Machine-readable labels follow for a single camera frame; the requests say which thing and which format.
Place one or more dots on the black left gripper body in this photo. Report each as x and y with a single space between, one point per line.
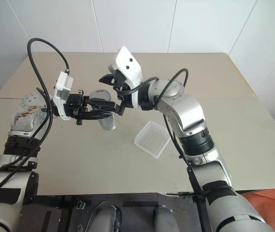
74 104

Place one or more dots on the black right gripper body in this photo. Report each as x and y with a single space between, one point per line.
121 79

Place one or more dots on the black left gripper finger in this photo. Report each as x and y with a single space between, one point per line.
96 115
101 104

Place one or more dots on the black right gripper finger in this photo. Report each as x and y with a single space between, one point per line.
121 107
107 79

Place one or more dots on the grey jar lid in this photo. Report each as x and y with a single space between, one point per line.
100 94

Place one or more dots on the clear plastic jar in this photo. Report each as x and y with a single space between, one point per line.
108 124

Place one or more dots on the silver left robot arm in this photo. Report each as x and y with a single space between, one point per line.
19 120

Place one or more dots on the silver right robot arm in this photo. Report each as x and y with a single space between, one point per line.
188 108

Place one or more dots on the clear plastic box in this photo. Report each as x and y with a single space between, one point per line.
152 140

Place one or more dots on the dark grey rounded shape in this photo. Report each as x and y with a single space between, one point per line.
108 217
164 218

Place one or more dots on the orange cloth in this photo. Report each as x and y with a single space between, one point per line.
273 197

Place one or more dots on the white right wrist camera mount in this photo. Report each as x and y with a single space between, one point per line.
127 60

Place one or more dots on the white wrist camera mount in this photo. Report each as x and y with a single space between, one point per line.
63 83
127 60

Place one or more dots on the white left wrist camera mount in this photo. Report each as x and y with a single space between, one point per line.
63 83

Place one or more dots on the small metal bracket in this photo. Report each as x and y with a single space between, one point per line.
80 204

